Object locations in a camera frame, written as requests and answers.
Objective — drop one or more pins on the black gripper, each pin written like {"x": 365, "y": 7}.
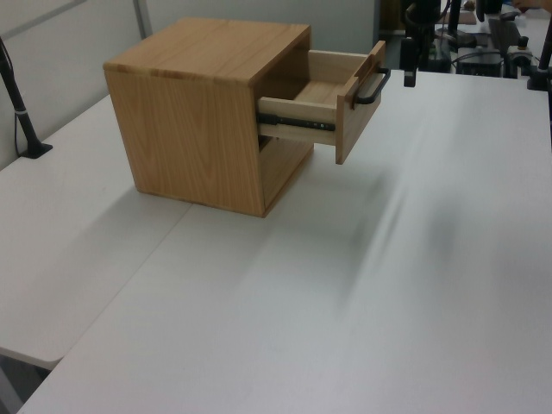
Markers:
{"x": 422, "y": 17}

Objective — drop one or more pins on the black monitor stand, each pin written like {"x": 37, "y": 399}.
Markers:
{"x": 458, "y": 30}

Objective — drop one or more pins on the black electronics box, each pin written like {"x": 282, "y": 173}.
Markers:
{"x": 478, "y": 64}

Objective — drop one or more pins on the black keyboard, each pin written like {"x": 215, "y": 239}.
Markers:
{"x": 504, "y": 33}

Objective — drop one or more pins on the emergency stop button box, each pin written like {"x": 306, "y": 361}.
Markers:
{"x": 521, "y": 52}

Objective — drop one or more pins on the black clamp stand pole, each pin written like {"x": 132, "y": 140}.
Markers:
{"x": 542, "y": 60}

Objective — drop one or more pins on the wooden cabinet box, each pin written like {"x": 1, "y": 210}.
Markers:
{"x": 190, "y": 125}

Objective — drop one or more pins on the black camera stand pole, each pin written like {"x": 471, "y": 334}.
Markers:
{"x": 19, "y": 108}

